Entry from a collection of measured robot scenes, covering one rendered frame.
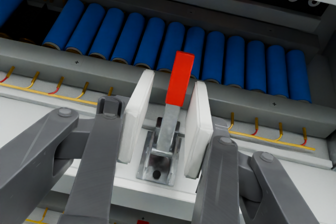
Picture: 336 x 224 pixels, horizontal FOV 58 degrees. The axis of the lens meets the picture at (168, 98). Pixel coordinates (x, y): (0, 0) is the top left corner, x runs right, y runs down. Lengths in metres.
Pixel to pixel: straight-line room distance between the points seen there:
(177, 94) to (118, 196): 0.10
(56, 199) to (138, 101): 0.26
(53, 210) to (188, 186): 0.22
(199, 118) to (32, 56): 0.16
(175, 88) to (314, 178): 0.14
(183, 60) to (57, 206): 0.26
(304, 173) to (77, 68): 0.20
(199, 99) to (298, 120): 0.12
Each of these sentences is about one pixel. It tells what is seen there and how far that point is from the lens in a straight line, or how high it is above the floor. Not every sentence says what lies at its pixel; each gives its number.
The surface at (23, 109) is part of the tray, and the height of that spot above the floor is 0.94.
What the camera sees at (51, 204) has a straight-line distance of 0.39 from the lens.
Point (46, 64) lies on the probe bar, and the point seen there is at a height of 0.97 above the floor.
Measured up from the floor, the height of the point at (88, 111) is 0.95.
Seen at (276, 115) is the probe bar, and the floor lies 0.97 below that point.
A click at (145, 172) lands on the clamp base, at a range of 0.22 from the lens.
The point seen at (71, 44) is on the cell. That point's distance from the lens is 0.28.
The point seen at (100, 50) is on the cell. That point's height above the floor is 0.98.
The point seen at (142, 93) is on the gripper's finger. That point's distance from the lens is 0.16.
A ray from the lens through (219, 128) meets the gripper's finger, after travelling 0.17.
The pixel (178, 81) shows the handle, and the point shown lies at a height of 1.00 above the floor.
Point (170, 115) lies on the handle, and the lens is 0.20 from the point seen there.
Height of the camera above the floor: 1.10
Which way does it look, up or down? 34 degrees down
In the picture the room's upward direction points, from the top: 13 degrees clockwise
